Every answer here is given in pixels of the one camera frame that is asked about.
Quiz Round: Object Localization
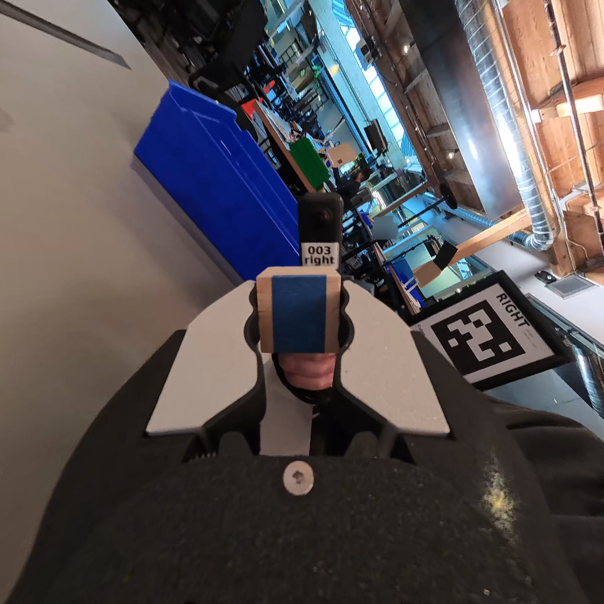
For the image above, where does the green box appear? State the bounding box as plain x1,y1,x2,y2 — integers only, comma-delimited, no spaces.
289,138,332,193

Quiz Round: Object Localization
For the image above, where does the black round disc pole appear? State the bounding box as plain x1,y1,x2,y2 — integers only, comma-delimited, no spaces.
406,183,459,219

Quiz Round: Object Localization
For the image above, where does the grey desk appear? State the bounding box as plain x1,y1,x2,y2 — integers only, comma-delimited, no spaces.
0,0,312,590

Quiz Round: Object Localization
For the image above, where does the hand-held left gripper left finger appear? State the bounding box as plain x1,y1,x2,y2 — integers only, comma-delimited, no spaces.
145,280,268,456

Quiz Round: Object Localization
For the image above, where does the person's right hand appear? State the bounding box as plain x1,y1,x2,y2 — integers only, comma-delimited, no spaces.
276,351,338,390

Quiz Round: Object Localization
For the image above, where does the silver ventilation duct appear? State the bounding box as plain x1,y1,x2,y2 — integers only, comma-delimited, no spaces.
455,0,556,252

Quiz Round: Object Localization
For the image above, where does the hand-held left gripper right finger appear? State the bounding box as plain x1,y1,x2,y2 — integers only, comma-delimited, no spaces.
325,279,451,459

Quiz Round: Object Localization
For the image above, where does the wooden cube blue stripe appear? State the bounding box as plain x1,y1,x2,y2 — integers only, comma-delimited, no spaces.
256,266,342,355

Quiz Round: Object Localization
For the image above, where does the tan board black panel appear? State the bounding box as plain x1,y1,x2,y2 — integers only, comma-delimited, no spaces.
413,241,459,288

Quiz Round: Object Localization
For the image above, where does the wooden table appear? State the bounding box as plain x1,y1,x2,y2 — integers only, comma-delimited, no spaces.
252,99,332,195

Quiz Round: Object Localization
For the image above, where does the grey wall vent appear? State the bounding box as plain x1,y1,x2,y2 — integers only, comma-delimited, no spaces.
550,274,591,300

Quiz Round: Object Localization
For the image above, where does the blue plastic bin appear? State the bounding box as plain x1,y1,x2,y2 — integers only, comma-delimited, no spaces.
133,79,301,284

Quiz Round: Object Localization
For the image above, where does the person's body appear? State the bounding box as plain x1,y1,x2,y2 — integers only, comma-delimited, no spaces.
486,396,604,604

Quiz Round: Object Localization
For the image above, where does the hanging black monitor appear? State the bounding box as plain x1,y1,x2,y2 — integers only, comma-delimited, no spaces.
363,119,389,153

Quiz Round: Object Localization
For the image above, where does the black white marker sign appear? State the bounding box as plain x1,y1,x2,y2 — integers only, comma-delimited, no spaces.
408,270,574,391

